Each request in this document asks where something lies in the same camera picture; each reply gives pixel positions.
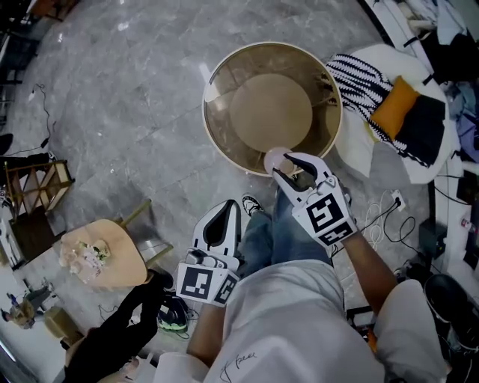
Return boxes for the white cable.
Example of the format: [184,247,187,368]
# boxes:
[364,189,394,252]

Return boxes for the round glass coffee table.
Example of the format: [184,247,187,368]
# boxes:
[201,40,344,177]

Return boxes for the black green sneaker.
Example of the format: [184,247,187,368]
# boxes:
[156,294,189,332]

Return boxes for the pile of clothes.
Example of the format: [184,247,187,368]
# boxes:
[433,0,479,164]

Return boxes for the orange cushion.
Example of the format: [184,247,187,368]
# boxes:
[370,75,421,141]

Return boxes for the black white striped blanket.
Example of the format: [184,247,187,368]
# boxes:
[326,53,430,168]

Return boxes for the wooden folding rack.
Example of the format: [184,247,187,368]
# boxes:
[3,159,76,226]

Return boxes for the person's white shirt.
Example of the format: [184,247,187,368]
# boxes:
[153,260,450,383]

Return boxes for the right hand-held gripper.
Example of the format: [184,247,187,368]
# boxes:
[272,151,359,248]

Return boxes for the pale flower bouquet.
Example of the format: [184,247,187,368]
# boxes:
[59,239,112,286]

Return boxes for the light wooden side table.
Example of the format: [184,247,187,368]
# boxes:
[59,218,149,289]

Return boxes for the small black box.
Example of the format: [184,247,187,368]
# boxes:
[418,218,447,260]

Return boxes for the person's right forearm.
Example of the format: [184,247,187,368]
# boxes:
[332,228,400,319]

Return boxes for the thin black floor cable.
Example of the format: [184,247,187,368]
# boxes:
[28,83,58,151]

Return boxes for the person's left forearm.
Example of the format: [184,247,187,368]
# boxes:
[186,301,230,368]

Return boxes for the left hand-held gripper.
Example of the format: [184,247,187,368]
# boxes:
[175,200,242,308]

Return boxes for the black cushion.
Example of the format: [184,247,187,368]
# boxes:
[394,94,447,166]

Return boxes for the person's blue jeans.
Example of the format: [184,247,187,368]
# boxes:
[239,186,335,278]

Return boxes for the white power strip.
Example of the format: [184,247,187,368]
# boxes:
[390,189,407,212]

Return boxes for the white armchair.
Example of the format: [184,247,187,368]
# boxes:
[332,43,451,185]

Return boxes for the black garment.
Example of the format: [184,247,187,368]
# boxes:
[64,287,165,377]

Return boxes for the person's black white shoe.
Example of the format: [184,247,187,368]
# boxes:
[241,193,265,218]

